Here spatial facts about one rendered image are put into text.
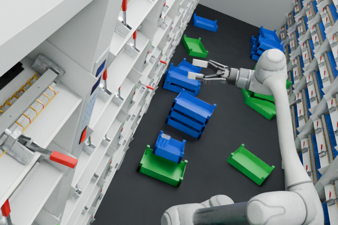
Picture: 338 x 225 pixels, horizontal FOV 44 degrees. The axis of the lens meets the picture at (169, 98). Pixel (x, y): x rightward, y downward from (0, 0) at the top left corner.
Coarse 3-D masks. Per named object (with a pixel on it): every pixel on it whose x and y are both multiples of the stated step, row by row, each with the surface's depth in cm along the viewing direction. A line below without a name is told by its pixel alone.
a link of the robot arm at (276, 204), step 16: (272, 192) 151; (288, 192) 153; (176, 208) 196; (192, 208) 192; (208, 208) 183; (224, 208) 172; (240, 208) 163; (256, 208) 147; (272, 208) 145; (288, 208) 146; (304, 208) 151; (176, 224) 191; (192, 224) 188; (208, 224) 180; (224, 224) 171; (240, 224) 164; (256, 224) 146; (272, 224) 144; (288, 224) 147
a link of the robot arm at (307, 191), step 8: (304, 184) 160; (312, 184) 161; (296, 192) 156; (304, 192) 156; (312, 192) 158; (304, 200) 153; (312, 200) 155; (312, 208) 153; (320, 208) 156; (312, 216) 153; (320, 216) 155; (304, 224) 154; (312, 224) 153; (320, 224) 154
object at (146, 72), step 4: (160, 40) 217; (160, 44) 219; (164, 44) 218; (156, 48) 219; (160, 48) 220; (156, 52) 216; (156, 56) 213; (148, 64) 203; (152, 64) 205; (148, 68) 200; (144, 72) 196; (148, 72) 198; (144, 76) 194; (140, 80) 189; (144, 80) 191; (136, 88) 183; (140, 88) 185; (136, 92) 181; (132, 104) 168
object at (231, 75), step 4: (232, 68) 185; (228, 72) 187; (232, 72) 183; (236, 72) 183; (220, 76) 184; (224, 76) 183; (228, 76) 183; (232, 76) 182; (236, 76) 182; (228, 80) 183; (232, 80) 183; (236, 80) 183; (232, 84) 185
